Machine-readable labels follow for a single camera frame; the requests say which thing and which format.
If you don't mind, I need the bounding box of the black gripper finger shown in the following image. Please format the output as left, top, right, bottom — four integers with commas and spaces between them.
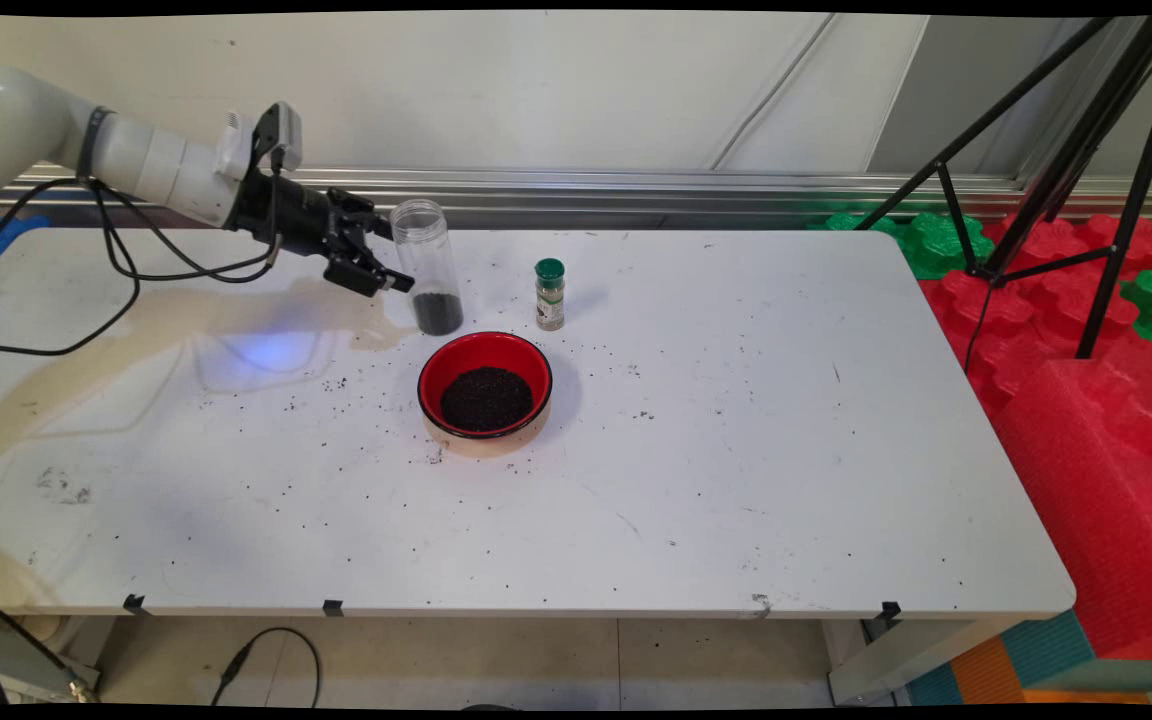
328, 187, 395, 241
324, 235, 415, 298

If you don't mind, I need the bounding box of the red bowl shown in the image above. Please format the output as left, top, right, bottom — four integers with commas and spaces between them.
418, 331, 554, 459

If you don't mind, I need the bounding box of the large red foam block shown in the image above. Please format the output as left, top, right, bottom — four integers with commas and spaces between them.
991, 335, 1152, 661

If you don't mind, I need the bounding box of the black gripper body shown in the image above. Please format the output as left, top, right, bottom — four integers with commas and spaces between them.
231, 168, 344, 261

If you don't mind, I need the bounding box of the black tripod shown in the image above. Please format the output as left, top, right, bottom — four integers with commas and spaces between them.
851, 14, 1152, 373

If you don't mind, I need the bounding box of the white wall cable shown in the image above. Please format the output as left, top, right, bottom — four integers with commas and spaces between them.
708, 14, 837, 171

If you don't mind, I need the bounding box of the grey table leg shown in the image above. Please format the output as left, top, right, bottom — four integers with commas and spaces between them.
826, 615, 1027, 706
0, 620, 102, 703

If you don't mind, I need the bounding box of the black seeds pile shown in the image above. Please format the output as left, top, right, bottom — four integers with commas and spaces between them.
440, 366, 535, 433

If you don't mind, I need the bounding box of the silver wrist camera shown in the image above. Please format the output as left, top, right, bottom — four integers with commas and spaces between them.
254, 102, 303, 171

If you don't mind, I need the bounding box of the clear plastic jar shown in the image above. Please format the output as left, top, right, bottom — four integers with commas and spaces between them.
391, 199, 465, 337

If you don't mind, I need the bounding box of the black cable with plug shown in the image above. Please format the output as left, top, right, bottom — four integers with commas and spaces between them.
211, 627, 322, 709

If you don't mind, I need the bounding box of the blue foam gear tile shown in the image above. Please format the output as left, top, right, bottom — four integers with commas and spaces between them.
0, 215, 49, 276

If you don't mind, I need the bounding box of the orange foam floor tile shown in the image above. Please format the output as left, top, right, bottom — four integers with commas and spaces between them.
951, 637, 1152, 706

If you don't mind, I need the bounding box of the aluminium wall rail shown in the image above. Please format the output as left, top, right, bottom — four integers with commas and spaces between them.
0, 163, 1152, 223

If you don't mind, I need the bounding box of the thin black tripod cable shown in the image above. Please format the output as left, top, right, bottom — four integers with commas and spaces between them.
964, 280, 997, 373

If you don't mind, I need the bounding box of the green capped spice bottle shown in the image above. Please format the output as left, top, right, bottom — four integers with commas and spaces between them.
535, 258, 567, 332

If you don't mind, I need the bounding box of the teal foam floor tile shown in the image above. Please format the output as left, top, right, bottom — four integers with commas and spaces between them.
906, 610, 1097, 706

